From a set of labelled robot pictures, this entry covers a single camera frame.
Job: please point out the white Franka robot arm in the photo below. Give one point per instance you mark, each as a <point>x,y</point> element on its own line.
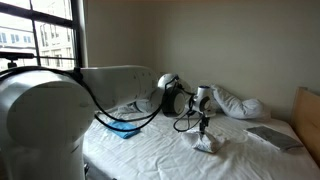
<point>43,120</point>

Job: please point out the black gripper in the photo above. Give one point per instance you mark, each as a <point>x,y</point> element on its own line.
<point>204,120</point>

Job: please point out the black stereo camera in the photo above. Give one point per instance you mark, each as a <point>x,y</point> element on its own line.
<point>16,56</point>

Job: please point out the dark window frame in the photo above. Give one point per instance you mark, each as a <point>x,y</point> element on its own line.
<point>76,30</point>

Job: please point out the wooden headboard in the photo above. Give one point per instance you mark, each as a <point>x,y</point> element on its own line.
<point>306,123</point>

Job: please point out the grey duvet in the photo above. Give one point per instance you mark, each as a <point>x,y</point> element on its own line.
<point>133,107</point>

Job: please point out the white sheeted mattress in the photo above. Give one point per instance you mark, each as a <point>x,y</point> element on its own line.
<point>150,156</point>

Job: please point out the white cloth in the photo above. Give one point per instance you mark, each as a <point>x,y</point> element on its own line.
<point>203,141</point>

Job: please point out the white pillow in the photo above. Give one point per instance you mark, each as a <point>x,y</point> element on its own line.
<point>236,106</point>

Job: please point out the blue folded cloth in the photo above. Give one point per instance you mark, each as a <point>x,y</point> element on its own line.
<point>123,129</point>

